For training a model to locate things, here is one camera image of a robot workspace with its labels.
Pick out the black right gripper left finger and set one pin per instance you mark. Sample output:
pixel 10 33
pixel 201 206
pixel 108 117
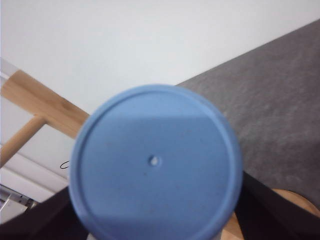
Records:
pixel 55 218

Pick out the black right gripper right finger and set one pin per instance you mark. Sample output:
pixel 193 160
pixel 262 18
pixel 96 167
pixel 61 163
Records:
pixel 266 214

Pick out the blue ribbed cup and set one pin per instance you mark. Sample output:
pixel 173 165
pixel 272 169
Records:
pixel 155 162

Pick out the wooden cup tree stand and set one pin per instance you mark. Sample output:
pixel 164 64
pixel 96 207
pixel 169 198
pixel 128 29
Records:
pixel 48 107

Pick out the metal frame rail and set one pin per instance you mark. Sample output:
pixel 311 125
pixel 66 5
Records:
pixel 7 193

